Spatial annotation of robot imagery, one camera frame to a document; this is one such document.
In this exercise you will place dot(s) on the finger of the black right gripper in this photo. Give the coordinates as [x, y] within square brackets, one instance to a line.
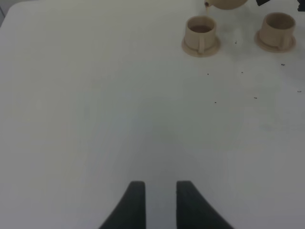
[261, 2]
[301, 6]

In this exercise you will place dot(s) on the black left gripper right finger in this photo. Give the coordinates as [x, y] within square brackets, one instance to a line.
[193, 211]

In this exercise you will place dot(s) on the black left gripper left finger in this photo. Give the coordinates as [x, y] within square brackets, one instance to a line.
[130, 211]

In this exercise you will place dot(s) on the beige ceramic teapot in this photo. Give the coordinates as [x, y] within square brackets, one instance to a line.
[225, 4]

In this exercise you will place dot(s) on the right beige teacup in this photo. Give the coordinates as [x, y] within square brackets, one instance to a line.
[277, 30]

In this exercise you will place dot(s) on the beige teacup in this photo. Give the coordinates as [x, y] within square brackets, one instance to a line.
[200, 33]
[277, 30]

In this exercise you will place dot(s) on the right beige cup saucer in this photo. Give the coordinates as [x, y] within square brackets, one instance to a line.
[268, 48]

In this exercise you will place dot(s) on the beige cup saucer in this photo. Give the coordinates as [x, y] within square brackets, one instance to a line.
[268, 48]
[211, 51]

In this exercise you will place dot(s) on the left beige teacup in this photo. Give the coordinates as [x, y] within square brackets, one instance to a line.
[200, 33]

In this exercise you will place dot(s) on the left beige cup saucer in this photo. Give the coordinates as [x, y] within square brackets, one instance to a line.
[211, 51]

